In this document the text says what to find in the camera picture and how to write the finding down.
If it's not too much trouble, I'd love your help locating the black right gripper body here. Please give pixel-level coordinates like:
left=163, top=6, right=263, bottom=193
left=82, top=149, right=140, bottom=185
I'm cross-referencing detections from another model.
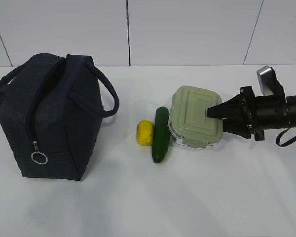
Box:
left=240, top=86, right=288, bottom=140

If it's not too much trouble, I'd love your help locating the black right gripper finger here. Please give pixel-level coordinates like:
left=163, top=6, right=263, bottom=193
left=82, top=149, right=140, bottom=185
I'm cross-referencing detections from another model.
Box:
left=223, top=118, right=252, bottom=139
left=206, top=94, right=243, bottom=120

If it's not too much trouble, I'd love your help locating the glass container with green lid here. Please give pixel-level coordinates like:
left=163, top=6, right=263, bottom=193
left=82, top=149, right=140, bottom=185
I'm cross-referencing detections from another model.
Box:
left=168, top=85, right=223, bottom=150

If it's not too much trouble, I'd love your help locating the dark green cucumber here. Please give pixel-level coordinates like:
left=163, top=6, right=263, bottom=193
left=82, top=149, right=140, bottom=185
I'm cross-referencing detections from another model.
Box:
left=151, top=107, right=171, bottom=163

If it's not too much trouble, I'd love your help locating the yellow lemon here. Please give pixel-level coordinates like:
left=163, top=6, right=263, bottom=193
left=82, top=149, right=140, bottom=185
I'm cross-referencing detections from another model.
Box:
left=136, top=119, right=154, bottom=146

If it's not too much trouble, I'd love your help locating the dark navy fabric lunch bag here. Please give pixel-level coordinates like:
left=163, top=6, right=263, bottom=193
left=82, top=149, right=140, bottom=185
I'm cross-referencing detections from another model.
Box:
left=0, top=53, right=120, bottom=181

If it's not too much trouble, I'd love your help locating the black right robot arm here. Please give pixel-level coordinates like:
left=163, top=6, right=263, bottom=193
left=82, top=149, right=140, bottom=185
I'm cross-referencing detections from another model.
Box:
left=207, top=86, right=296, bottom=147

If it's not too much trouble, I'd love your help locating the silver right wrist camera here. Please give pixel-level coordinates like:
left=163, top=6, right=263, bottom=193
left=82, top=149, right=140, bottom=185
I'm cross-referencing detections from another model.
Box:
left=257, top=65, right=285, bottom=96

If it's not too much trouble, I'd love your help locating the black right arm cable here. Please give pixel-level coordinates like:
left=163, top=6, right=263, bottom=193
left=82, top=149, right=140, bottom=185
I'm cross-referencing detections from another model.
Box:
left=275, top=127, right=296, bottom=148

